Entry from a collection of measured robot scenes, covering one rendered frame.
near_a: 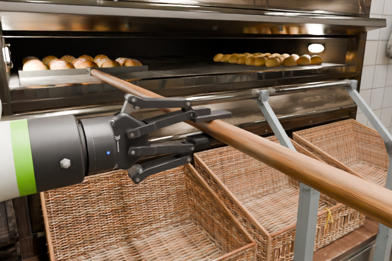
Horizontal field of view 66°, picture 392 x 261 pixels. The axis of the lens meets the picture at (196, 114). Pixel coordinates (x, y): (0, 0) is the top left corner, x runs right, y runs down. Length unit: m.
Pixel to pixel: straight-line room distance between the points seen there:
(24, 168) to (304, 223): 0.77
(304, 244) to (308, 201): 0.14
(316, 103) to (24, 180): 1.61
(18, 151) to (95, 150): 0.08
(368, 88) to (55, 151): 2.05
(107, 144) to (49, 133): 0.07
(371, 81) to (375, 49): 0.20
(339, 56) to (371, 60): 0.20
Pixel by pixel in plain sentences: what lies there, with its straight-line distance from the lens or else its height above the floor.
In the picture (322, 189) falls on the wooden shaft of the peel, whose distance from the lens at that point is 0.34.
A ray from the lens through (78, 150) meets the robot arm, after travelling 0.38.
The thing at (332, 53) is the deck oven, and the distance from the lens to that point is 2.17.
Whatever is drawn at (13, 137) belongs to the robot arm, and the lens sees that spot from 0.39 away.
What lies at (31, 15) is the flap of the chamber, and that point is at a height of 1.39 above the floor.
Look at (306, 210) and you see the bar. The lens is 0.94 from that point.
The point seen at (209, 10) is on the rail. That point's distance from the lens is 1.13.
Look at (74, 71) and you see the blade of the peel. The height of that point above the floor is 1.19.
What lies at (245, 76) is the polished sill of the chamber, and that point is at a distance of 1.42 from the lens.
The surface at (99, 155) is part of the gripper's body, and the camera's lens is 0.40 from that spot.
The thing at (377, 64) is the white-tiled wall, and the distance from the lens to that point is 2.28.
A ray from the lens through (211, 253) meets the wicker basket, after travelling 1.18.
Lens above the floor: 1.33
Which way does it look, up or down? 14 degrees down
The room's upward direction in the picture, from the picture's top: straight up
